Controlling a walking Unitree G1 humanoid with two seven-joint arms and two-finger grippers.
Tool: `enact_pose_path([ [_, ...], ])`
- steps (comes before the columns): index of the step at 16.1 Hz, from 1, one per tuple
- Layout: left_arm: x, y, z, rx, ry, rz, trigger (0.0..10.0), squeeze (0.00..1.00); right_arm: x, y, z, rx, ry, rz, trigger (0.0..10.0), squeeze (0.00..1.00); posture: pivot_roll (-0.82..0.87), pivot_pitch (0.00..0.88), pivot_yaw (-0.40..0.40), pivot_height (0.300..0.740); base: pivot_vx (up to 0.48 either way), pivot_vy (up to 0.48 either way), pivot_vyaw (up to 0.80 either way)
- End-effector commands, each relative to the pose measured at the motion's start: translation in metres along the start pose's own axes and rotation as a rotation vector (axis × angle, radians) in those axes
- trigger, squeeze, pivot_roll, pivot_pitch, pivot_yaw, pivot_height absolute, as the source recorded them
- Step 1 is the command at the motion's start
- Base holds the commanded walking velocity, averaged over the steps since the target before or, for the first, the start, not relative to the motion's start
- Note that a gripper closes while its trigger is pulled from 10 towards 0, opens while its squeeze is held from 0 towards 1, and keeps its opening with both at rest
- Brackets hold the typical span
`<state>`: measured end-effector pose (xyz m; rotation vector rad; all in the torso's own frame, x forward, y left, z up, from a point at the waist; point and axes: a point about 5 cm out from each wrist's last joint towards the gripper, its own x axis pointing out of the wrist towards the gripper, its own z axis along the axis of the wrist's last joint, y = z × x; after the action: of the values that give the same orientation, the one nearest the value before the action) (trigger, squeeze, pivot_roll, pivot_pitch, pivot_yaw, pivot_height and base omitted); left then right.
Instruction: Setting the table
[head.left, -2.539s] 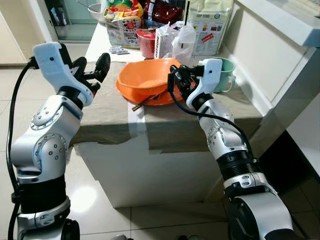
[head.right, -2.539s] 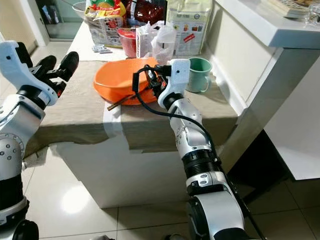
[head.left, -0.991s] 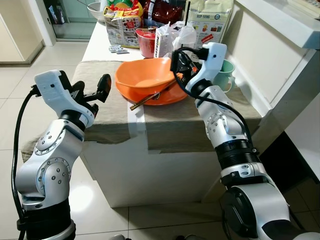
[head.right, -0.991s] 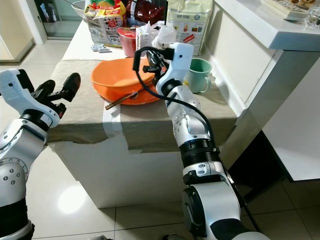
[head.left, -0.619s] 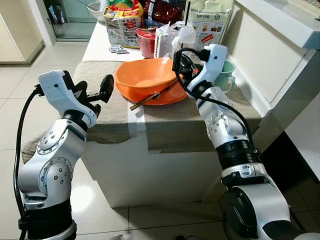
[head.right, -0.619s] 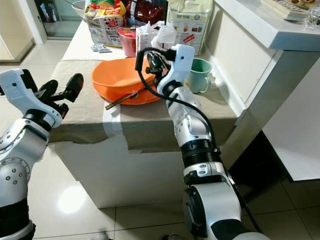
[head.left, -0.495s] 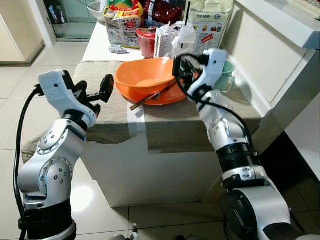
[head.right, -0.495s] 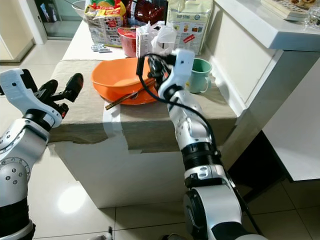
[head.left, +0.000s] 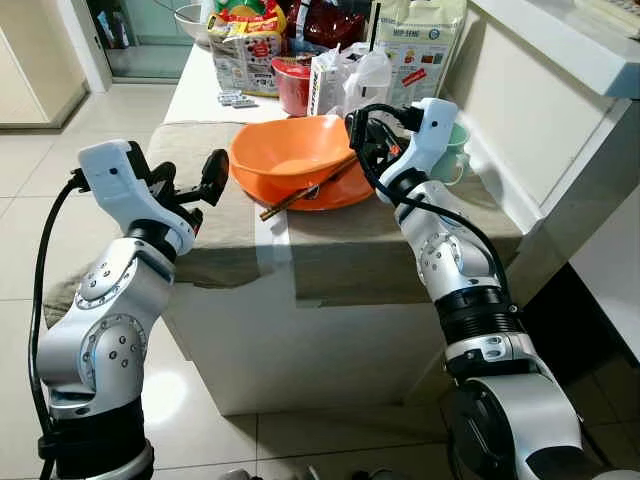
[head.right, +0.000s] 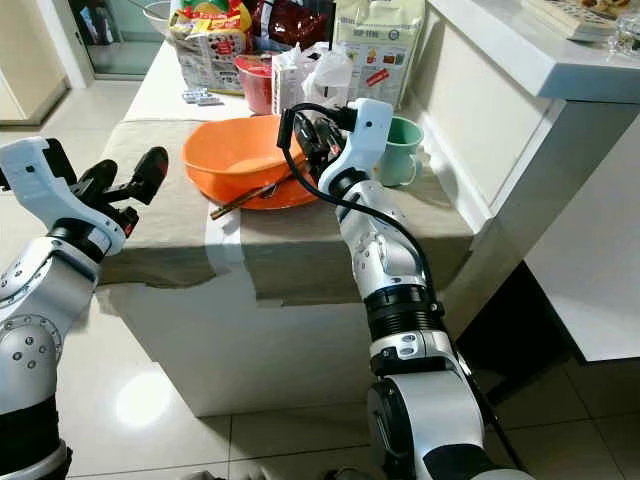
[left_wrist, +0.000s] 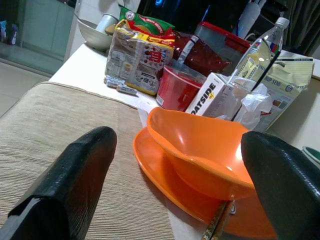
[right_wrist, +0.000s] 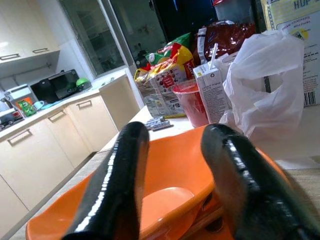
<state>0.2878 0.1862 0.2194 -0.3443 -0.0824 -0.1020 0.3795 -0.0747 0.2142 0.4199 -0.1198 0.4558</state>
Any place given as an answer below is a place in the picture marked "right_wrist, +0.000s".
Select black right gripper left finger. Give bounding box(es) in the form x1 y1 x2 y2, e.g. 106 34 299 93
62 121 150 240

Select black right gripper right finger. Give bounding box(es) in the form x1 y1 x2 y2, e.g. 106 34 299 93
201 123 320 240

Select orange plastic bowl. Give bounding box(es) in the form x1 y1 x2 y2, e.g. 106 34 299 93
24 124 298 240

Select pack of batteries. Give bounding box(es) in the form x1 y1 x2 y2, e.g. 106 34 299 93
144 116 175 132

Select white plastic bag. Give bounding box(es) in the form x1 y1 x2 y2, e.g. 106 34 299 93
219 29 306 142

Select cream kitchen base cabinets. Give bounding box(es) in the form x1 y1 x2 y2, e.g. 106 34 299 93
0 93 120 231

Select white drink carton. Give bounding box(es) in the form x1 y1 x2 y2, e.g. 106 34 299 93
192 61 233 125

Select red plastic cup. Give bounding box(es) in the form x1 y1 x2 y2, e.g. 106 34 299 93
172 78 210 128

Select green plastic bowl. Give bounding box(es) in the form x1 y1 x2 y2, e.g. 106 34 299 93
74 77 92 92

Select colourful cereal bag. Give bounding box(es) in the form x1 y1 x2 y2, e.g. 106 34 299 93
134 32 196 119

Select black microwave oven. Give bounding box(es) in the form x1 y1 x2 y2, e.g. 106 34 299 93
29 69 81 105

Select green drink powder pack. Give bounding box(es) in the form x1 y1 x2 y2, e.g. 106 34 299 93
16 99 37 118

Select yellow and white box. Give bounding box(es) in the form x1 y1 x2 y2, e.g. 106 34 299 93
259 0 320 109

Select white kitchen appliance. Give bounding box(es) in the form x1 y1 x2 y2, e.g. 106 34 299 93
3 84 32 104

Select white drinking straw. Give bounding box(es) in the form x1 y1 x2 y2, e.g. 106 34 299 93
208 42 219 71

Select glass sliding window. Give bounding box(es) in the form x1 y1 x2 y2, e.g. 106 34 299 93
58 0 169 79

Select dark red foil bag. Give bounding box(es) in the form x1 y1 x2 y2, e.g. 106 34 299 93
196 21 256 66

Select clear container with red lid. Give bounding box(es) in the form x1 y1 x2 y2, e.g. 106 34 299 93
212 0 254 25

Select cream kitchen wall cabinets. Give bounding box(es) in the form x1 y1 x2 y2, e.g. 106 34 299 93
0 0 61 64

